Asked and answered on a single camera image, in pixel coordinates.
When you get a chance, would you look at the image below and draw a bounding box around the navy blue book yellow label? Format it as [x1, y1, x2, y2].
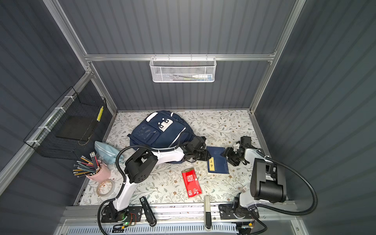
[207, 146, 229, 174]

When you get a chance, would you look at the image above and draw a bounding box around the navy blue student backpack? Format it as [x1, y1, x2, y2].
[128, 110, 196, 153]

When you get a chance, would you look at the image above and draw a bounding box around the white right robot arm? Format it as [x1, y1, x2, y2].
[218, 136, 287, 219]

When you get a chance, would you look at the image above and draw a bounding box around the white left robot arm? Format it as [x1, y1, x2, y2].
[111, 136, 209, 212]

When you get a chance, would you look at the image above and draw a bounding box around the red card pack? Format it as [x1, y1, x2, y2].
[182, 167, 202, 198]

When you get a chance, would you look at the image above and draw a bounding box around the white black handheld tool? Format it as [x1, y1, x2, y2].
[204, 195, 212, 231]

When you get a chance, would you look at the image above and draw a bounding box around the white glue tube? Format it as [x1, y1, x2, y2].
[193, 74, 212, 81]

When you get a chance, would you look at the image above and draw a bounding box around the light blue pencil pouch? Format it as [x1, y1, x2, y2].
[95, 141, 119, 165]

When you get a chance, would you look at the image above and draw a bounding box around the clear tape roll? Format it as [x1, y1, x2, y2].
[96, 179, 115, 197]

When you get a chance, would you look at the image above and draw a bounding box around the pink pencil cup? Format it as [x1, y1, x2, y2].
[86, 161, 111, 183]

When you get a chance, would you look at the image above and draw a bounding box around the black notebook in basket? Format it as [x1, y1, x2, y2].
[56, 116, 97, 142]

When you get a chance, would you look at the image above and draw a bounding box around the white wire mesh basket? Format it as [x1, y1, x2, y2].
[149, 55, 217, 83]

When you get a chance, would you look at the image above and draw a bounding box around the black wire wall basket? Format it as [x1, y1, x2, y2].
[24, 83, 113, 160]

